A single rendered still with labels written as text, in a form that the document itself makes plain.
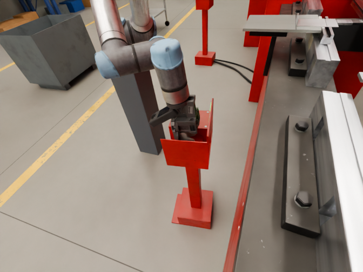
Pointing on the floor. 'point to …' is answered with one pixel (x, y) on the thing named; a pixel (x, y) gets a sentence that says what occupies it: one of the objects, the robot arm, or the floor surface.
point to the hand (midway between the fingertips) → (182, 143)
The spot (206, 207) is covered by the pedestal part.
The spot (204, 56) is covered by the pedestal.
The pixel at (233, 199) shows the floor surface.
